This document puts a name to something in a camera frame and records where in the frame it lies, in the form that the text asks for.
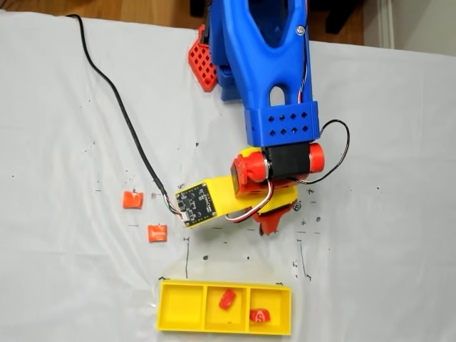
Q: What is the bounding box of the red white black servo wire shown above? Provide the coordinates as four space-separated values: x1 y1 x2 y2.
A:
225 119 353 224
296 31 311 108

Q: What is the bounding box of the white plastic table cover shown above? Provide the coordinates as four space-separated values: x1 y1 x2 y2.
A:
0 9 456 342

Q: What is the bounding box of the yellow three-compartment box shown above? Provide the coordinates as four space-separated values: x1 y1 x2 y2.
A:
155 279 293 336

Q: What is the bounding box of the red candy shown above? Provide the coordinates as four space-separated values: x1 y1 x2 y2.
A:
249 308 271 324
218 289 237 310

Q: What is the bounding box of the black usb cable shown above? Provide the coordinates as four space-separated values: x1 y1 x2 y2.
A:
66 14 187 224

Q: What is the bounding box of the camera board in yellow mount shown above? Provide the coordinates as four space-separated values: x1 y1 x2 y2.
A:
173 174 239 230

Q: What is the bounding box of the white wall baseboard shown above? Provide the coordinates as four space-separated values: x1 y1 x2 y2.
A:
363 0 396 49

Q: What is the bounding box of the orange candy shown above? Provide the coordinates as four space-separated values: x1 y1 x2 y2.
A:
122 191 145 209
147 224 168 243

